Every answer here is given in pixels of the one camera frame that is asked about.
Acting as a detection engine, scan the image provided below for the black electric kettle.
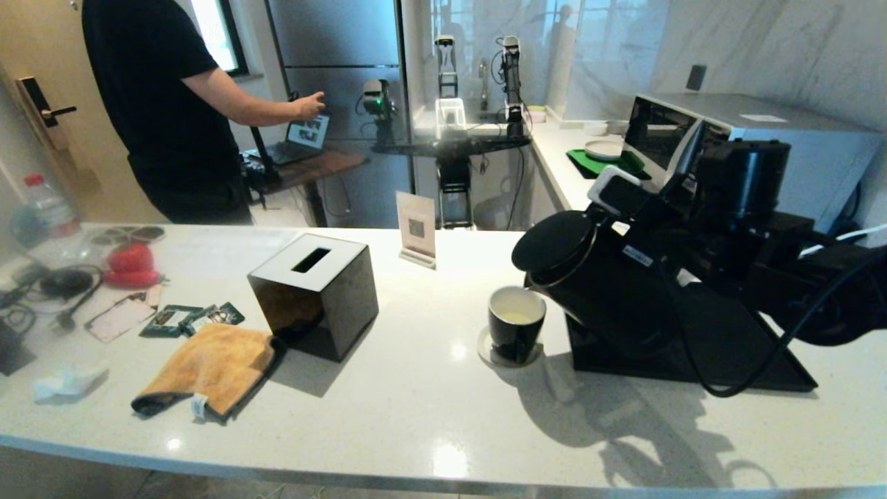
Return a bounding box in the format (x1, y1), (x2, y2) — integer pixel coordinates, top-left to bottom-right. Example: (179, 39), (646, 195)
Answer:
(511, 210), (694, 358)

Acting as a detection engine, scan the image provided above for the dark green tea packet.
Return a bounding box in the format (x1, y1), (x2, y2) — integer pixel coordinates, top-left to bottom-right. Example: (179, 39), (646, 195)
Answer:
(139, 306), (204, 339)
(182, 303), (246, 338)

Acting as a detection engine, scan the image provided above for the green mat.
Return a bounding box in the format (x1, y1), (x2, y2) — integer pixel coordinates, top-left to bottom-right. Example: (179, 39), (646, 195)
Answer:
(566, 148), (650, 181)

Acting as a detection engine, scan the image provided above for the white plate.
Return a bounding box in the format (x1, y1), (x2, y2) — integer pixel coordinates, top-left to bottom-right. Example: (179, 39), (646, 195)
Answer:
(583, 139), (624, 163)

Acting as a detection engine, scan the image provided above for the black mug white inside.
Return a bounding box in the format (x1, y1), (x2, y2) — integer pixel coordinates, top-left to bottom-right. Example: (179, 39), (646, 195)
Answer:
(487, 286), (547, 362)

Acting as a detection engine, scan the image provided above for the black rectangular serving tray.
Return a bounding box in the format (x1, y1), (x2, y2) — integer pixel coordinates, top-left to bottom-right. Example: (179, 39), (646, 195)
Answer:
(567, 284), (819, 393)

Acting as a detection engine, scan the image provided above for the white round saucer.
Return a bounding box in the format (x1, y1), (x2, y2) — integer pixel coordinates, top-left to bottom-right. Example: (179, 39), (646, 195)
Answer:
(477, 327), (544, 368)

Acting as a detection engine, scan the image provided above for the silver microwave oven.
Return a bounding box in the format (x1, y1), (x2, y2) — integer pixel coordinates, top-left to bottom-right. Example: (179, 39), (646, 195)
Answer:
(619, 94), (884, 240)

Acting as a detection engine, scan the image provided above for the QR code table sign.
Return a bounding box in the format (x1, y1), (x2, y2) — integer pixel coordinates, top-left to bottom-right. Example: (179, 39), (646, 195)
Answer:
(396, 191), (438, 270)

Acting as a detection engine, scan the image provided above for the brown wooden desk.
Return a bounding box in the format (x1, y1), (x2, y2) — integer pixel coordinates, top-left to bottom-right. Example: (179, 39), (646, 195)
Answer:
(243, 149), (370, 228)

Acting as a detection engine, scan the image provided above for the black cube tissue box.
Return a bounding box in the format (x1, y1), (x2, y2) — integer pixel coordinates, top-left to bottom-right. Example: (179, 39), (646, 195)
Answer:
(247, 234), (380, 362)

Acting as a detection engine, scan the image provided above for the open laptop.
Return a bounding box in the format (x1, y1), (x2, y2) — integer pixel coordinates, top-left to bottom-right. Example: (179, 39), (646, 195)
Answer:
(267, 114), (331, 166)

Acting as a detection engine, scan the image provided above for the grey refrigerator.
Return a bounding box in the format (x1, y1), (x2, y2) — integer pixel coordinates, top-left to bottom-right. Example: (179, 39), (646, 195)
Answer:
(265, 0), (416, 229)

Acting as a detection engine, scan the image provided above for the orange microfibre cloth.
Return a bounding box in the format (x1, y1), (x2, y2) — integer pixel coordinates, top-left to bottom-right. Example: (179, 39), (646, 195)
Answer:
(132, 324), (287, 423)

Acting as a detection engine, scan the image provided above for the dark framed window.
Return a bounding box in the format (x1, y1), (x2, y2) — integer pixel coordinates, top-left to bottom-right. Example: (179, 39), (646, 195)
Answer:
(191, 0), (250, 78)

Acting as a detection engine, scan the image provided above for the person in black shirt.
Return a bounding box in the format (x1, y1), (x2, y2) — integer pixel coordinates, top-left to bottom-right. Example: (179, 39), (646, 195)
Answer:
(82, 0), (326, 226)

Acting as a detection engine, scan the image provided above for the red toy strawberry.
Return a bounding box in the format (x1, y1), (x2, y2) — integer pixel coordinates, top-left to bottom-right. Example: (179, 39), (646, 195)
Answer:
(106, 243), (156, 274)

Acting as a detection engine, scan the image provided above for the red toy chili pepper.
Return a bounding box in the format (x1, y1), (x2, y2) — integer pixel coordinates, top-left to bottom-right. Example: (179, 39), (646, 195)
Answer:
(101, 270), (167, 290)

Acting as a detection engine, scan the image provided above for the torn pink foil sachet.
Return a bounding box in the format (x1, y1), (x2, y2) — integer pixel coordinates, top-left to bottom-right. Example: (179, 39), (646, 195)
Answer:
(85, 292), (161, 344)

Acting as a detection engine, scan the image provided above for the black round power adapter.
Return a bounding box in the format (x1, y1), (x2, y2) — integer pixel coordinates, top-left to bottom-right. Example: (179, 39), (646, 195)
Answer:
(39, 269), (96, 300)

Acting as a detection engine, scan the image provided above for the crumpled white tissue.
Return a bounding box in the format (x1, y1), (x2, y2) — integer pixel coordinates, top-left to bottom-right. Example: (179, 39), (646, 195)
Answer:
(35, 360), (112, 404)

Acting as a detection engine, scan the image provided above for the clear bottle red cap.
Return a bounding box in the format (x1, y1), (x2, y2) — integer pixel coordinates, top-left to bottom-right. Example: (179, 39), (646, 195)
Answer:
(10, 173), (80, 243)

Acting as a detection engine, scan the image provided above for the black flat pad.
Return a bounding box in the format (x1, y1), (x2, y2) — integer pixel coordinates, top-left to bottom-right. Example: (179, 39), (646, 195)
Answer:
(0, 322), (39, 376)

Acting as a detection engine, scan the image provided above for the right wrist camera housing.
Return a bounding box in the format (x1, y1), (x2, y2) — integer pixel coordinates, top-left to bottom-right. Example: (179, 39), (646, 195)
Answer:
(588, 165), (694, 221)

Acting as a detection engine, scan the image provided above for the white power cable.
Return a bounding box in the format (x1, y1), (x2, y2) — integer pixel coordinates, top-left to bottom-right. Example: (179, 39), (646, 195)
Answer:
(797, 222), (887, 261)

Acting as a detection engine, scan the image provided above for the black plug with cable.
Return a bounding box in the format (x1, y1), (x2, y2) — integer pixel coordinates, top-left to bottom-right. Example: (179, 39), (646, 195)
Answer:
(55, 279), (105, 331)

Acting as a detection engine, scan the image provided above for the black door lock handle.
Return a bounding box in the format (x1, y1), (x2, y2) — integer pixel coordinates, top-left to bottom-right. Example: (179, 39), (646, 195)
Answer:
(17, 76), (77, 150)

